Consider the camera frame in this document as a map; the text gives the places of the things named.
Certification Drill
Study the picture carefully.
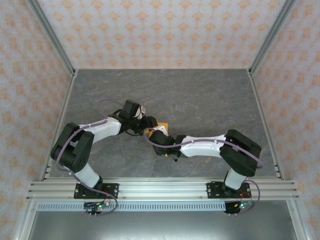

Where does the yellow paper sheet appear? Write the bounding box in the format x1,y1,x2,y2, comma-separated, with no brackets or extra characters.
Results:
146,121,170,158

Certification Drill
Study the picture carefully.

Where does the aluminium mounting beam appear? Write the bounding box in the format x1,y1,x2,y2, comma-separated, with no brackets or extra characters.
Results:
26,176,300,201

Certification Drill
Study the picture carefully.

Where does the grey metal panel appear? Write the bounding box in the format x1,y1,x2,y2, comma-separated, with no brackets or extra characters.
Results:
27,211,298,240

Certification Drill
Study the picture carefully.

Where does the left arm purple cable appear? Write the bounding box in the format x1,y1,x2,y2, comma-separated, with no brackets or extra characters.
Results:
56,99,125,216

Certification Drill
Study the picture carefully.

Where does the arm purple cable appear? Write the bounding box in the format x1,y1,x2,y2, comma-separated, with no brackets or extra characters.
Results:
143,128,265,216
56,99,125,216

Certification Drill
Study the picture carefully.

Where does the grey slotted cable duct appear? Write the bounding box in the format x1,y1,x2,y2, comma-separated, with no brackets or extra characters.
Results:
36,201,228,213

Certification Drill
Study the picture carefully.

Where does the aluminium table side rail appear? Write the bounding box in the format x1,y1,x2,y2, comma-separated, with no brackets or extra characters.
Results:
39,69,79,181
246,68,286,181

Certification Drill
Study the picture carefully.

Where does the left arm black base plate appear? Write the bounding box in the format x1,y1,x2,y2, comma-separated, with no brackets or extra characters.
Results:
73,182,120,200

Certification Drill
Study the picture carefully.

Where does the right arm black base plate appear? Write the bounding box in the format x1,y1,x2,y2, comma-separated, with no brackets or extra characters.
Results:
206,181,252,200

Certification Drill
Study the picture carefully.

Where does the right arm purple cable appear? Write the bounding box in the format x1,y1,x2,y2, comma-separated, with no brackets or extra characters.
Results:
143,128,265,216

